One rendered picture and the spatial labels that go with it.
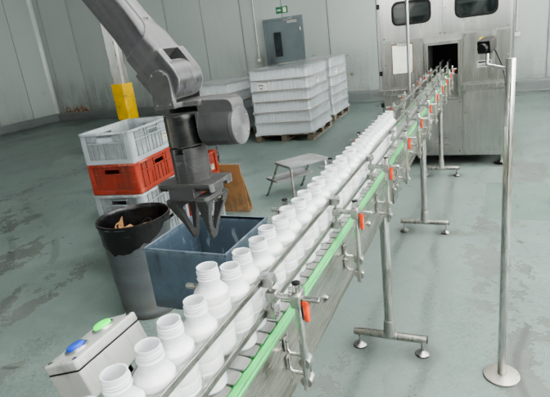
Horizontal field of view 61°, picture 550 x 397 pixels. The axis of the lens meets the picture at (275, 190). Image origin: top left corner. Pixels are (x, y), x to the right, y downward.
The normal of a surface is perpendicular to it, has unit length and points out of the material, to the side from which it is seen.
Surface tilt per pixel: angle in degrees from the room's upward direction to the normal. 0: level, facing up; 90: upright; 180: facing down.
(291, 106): 90
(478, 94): 90
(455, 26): 90
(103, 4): 89
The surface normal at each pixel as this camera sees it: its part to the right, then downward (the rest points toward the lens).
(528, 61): -0.39, 0.32
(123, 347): 0.82, -0.31
